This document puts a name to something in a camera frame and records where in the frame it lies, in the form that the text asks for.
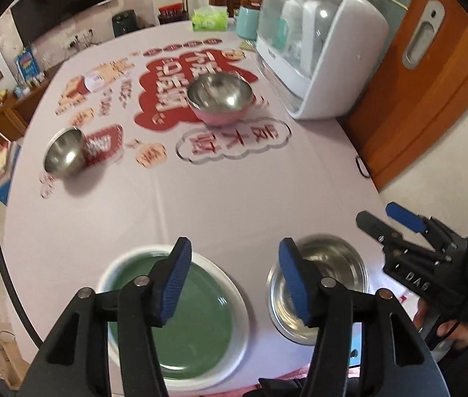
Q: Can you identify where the wide steel bowl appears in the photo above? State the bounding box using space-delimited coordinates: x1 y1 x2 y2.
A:
266 234 370 346

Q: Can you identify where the black air fryer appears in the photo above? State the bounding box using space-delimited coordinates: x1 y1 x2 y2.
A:
112 9 140 38

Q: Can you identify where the blue poster box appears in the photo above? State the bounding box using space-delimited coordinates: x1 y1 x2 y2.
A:
15 48 45 85

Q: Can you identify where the white paper plate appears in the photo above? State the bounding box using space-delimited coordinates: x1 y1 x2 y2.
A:
96 243 252 393

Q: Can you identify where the teal canister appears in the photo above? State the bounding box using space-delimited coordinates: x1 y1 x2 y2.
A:
236 6 260 41

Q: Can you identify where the pink steel bowl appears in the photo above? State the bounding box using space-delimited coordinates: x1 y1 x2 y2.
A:
186 72 255 127

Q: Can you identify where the green tissue box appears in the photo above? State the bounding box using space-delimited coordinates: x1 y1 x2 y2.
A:
191 5 229 31

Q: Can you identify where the blue plastic stool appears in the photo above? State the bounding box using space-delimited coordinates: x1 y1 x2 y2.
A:
0 143 22 208

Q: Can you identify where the stack of books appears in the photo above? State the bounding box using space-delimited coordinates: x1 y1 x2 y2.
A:
0 141 21 187

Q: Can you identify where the white bottle sterilizer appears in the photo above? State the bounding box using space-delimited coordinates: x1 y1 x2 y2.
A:
256 0 389 120

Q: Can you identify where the red basket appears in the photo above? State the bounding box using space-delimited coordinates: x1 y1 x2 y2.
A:
159 3 184 17

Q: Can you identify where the wooden tv cabinet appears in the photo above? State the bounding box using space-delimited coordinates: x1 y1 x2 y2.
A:
0 64 61 141

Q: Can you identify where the right hand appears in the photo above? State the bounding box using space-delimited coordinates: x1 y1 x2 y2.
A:
413 298 468 349

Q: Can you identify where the green plate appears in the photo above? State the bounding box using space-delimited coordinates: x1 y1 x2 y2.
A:
107 253 235 381

